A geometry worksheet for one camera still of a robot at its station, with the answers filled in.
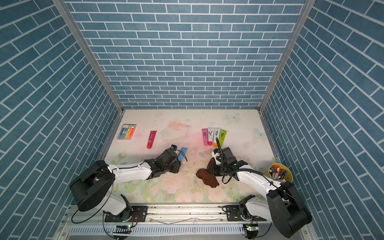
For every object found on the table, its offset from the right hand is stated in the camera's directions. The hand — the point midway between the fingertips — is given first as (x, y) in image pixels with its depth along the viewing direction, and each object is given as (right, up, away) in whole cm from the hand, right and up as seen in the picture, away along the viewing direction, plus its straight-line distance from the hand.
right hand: (210, 171), depth 85 cm
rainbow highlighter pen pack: (-58, +21, +20) cm, 65 cm away
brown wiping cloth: (-2, -2, -1) cm, 3 cm away
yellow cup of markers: (+35, +3, -9) cm, 37 cm away
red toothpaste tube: (-39, +17, +17) cm, 46 cm away
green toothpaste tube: (+10, +19, +19) cm, 28 cm away
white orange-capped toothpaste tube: (+7, +22, +20) cm, 31 cm away
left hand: (-18, +3, +4) cm, 18 cm away
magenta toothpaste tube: (-2, +21, +20) cm, 30 cm away
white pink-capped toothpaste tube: (+2, +21, +20) cm, 29 cm away
